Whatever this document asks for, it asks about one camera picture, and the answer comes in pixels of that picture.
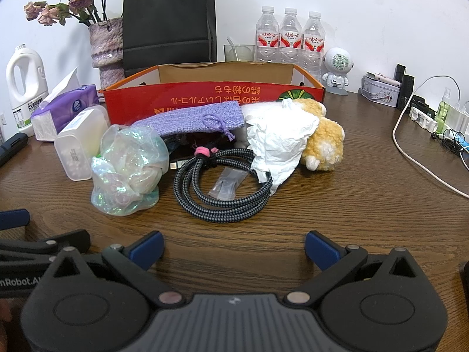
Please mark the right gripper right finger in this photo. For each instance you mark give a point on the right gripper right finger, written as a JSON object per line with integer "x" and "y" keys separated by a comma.
{"x": 337, "y": 264}

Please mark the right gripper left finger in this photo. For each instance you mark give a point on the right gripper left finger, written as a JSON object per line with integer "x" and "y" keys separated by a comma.
{"x": 129, "y": 266}

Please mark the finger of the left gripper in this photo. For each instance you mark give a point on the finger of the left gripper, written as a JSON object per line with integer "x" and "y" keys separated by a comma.
{"x": 14, "y": 218}

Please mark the iridescent plastic bag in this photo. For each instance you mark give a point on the iridescent plastic bag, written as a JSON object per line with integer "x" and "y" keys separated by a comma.
{"x": 128, "y": 169}

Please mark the translucent plastic container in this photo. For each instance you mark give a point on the translucent plastic container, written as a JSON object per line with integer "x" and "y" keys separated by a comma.
{"x": 79, "y": 142}

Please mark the yellow plush toy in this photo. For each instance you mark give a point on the yellow plush toy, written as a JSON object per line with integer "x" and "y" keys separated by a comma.
{"x": 325, "y": 147}

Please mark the small clear plastic sachet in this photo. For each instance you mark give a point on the small clear plastic sachet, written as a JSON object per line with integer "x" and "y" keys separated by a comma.
{"x": 229, "y": 180}

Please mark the white tissue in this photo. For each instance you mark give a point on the white tissue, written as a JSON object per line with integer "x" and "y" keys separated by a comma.
{"x": 277, "y": 133}

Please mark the purple knit pouch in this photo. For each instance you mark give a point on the purple knit pouch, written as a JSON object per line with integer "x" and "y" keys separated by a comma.
{"x": 216, "y": 117}

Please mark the dark blue case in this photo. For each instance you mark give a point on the dark blue case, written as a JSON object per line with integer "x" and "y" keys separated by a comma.
{"x": 12, "y": 146}

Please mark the white detergent jug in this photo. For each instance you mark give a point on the white detergent jug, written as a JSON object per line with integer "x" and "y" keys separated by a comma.
{"x": 27, "y": 86}

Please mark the purple tissue pack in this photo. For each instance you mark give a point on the purple tissue pack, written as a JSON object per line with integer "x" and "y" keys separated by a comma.
{"x": 65, "y": 102}

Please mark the white power strip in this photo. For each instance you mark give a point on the white power strip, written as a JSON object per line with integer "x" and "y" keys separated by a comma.
{"x": 423, "y": 120}

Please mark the grey tin box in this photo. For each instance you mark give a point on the grey tin box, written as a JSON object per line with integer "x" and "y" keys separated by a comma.
{"x": 380, "y": 89}

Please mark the red cardboard box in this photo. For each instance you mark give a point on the red cardboard box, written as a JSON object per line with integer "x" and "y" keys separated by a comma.
{"x": 166, "y": 88}

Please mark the black small bottles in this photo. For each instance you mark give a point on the black small bottles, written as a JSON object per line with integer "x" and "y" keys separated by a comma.
{"x": 406, "y": 87}

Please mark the green spray bottle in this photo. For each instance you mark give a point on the green spray bottle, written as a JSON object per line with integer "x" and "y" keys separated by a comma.
{"x": 442, "y": 111}

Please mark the white astronaut figurine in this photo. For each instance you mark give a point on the white astronaut figurine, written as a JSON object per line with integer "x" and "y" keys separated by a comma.
{"x": 338, "y": 63}

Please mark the purple fuzzy vase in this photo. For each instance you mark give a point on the purple fuzzy vase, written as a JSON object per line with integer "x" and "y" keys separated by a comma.
{"x": 106, "y": 40}

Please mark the water bottle right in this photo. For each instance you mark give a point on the water bottle right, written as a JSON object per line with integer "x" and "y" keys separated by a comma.
{"x": 311, "y": 57}

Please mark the water bottle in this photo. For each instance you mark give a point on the water bottle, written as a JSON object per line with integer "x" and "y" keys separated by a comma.
{"x": 290, "y": 38}
{"x": 267, "y": 36}
{"x": 311, "y": 57}

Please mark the water bottle middle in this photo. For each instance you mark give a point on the water bottle middle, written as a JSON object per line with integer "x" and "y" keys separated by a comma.
{"x": 290, "y": 38}

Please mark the glass cup with spoon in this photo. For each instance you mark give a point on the glass cup with spoon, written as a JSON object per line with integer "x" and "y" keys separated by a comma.
{"x": 239, "y": 53}

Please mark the dried rose bouquet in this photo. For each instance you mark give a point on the dried rose bouquet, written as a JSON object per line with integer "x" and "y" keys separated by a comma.
{"x": 87, "y": 12}

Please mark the water bottle left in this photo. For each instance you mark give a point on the water bottle left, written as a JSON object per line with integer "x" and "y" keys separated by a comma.
{"x": 267, "y": 36}

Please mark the black paper bag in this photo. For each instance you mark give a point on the black paper bag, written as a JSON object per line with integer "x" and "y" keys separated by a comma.
{"x": 168, "y": 32}

